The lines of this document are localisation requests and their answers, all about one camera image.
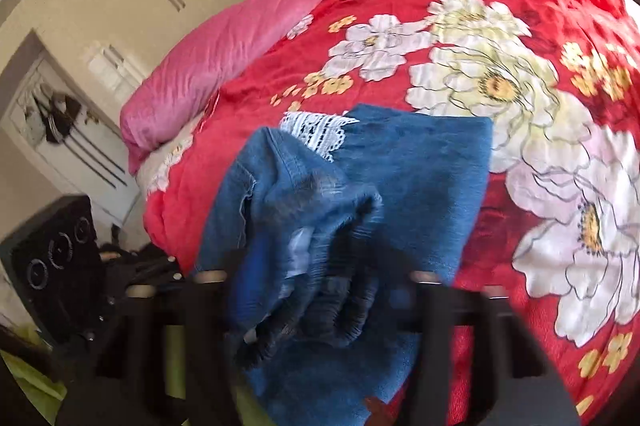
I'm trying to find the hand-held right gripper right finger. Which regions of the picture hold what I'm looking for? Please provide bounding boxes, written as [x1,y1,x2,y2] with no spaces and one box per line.
[390,271,581,426]

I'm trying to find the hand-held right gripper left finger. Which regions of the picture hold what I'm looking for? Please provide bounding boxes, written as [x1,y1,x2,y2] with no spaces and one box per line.
[55,271,253,426]

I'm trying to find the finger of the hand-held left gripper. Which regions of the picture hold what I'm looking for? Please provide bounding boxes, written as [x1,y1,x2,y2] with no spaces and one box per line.
[101,252,186,307]

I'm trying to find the blue denim pants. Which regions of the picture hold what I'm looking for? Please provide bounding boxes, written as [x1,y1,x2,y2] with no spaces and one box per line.
[192,103,496,426]

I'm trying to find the white door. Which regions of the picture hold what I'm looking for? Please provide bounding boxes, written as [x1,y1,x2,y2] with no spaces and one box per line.
[0,30,143,227]

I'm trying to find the pink quilt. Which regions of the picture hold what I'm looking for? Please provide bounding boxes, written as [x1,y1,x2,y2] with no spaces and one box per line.
[120,0,418,174]

